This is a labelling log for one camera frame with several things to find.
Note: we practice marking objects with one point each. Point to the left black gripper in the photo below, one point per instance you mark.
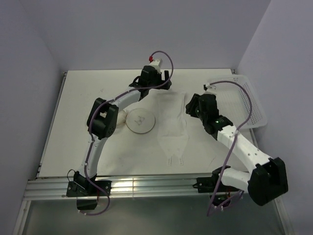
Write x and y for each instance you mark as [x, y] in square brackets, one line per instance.
[159, 76]

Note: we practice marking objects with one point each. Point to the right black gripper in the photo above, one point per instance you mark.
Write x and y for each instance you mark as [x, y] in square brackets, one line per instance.
[190, 106]

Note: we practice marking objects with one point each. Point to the white bra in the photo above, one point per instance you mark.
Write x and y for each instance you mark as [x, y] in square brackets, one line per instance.
[172, 133]

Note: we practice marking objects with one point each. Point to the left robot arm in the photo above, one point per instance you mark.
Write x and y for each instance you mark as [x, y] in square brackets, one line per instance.
[102, 122]

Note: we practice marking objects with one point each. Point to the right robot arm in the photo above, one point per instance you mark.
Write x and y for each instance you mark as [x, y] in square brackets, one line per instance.
[266, 177]

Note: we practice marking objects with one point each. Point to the white plastic basket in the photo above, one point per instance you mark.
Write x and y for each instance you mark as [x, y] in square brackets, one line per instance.
[238, 101]

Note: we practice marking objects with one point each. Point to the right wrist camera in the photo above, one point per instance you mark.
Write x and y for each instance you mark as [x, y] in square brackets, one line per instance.
[209, 89]

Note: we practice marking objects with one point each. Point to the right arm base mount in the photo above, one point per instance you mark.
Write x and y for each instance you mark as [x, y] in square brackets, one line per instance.
[207, 185]

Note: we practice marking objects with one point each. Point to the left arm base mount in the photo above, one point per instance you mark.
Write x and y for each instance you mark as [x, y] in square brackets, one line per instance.
[88, 193]

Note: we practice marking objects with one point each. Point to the aluminium rail frame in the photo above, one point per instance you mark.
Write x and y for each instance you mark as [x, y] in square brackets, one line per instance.
[130, 186]

